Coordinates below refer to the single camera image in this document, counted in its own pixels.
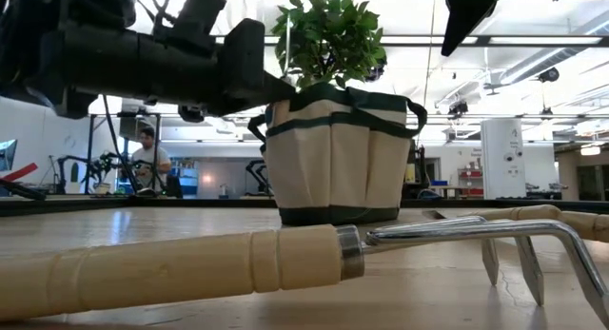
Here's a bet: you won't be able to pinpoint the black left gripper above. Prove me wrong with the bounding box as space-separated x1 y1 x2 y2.
137 18 297 123

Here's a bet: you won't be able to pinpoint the beige green-trimmed gardening bag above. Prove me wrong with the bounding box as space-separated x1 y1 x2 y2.
246 82 428 226

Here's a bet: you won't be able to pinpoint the narrow trowel with wooden handle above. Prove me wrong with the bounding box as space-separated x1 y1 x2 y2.
422 204 609 244

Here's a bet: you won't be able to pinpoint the hand rake with wooden handle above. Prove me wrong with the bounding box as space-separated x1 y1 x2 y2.
0 219 609 329

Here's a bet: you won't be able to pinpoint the green plant in black pot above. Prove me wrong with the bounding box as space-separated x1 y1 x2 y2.
270 0 389 91

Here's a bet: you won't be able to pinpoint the black ceiling projector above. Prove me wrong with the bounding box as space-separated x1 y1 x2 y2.
446 100 470 120

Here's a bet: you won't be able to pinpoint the blue storage bins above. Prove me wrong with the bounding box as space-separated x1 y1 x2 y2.
173 158 199 196

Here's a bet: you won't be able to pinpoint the person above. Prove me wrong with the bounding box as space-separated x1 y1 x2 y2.
130 126 172 196

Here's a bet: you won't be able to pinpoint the white pillar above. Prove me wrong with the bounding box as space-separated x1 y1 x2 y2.
480 118 527 201

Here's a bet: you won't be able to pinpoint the red shelf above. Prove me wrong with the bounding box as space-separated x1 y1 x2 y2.
456 166 484 197

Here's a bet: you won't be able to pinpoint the background monitor screen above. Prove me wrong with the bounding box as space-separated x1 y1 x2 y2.
0 139 18 173

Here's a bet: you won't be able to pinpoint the red and black bar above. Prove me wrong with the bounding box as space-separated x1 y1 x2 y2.
0 162 48 202

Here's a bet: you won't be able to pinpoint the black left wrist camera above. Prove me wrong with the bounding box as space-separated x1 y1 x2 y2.
151 0 227 39

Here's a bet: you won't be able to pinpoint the black aluminium table frame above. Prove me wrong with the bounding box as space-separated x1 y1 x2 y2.
0 195 609 217

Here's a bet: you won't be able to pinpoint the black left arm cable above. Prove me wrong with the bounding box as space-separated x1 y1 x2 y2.
102 94 144 194

